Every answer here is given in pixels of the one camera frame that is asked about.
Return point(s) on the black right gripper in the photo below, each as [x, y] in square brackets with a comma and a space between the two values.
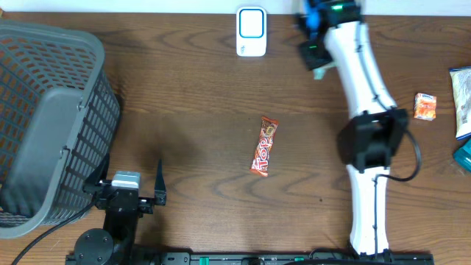
[313, 60]

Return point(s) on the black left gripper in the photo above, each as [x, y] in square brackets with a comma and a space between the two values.
[96, 185]

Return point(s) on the light blue snack packet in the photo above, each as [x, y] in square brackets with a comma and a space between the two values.
[320, 71]

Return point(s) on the small orange snack box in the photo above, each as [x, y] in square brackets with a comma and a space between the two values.
[425, 107]

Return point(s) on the red Top chocolate bar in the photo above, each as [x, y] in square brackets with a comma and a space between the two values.
[262, 153]

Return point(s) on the beige snack bag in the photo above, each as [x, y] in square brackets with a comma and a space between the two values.
[460, 78]

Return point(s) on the blue mouthwash bottle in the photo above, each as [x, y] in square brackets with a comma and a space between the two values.
[463, 157]

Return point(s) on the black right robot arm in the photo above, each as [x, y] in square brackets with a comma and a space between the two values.
[338, 37]

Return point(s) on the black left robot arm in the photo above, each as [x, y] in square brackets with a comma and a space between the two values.
[114, 243]

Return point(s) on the grey plastic shopping basket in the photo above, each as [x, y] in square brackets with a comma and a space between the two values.
[58, 118]

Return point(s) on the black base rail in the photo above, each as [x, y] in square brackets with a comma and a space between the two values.
[322, 257]

